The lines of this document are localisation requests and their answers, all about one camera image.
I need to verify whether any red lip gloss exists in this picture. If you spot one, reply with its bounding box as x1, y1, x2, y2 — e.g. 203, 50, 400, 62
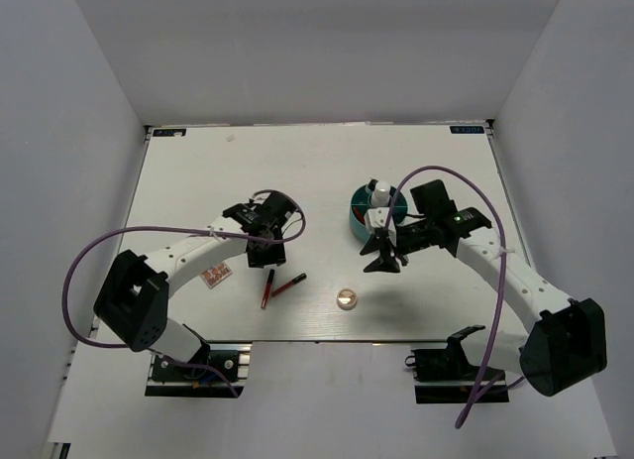
261, 269, 275, 310
351, 207, 365, 224

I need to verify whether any brown lip gloss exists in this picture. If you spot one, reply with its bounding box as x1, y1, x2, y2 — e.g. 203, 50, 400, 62
271, 273, 307, 297

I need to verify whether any square eyeshadow palette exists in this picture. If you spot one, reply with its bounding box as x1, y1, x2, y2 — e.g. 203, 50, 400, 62
200, 262, 233, 288

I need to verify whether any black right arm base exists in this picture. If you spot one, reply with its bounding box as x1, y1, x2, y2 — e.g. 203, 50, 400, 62
403, 324, 511, 405

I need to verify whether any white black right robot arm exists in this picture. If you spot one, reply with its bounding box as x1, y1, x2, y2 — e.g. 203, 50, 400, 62
351, 179, 607, 397

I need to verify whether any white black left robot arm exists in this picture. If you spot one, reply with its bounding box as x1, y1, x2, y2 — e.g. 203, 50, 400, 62
93, 190, 300, 379

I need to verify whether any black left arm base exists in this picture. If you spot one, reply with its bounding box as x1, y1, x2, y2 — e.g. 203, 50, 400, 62
145, 343, 252, 399

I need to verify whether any teal round organizer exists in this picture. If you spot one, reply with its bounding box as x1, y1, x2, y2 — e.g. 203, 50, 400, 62
349, 178, 408, 243

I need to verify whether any round beige eyeshadow compact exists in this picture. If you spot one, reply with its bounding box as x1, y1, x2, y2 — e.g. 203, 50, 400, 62
336, 288, 358, 310

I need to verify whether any dark table logo sticker right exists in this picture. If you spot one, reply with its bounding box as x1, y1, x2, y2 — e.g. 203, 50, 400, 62
450, 125, 485, 135

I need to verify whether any dark table logo sticker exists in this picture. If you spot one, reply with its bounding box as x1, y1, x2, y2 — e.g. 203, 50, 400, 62
152, 128, 186, 138
450, 125, 485, 135

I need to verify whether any dark table logo sticker left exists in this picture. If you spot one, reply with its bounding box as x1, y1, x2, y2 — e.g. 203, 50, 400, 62
152, 128, 186, 138

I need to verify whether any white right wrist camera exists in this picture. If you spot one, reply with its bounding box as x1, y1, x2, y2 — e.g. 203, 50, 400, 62
364, 206, 397, 245

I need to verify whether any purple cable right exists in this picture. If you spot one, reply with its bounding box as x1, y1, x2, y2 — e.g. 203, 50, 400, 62
383, 166, 526, 430

